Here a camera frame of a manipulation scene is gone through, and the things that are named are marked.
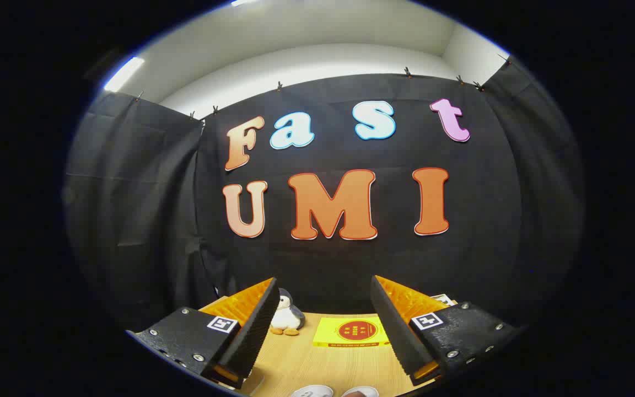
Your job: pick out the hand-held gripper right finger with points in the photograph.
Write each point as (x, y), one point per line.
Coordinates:
(397, 331)

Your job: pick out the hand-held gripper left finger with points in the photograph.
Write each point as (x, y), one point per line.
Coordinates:
(251, 331)

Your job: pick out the white canvas shoe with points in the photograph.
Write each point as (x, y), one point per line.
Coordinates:
(311, 392)
(367, 391)

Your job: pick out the penguin plush toy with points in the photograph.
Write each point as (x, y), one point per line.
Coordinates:
(287, 317)

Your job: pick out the yellow book with red circle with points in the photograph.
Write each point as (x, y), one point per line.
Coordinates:
(350, 331)

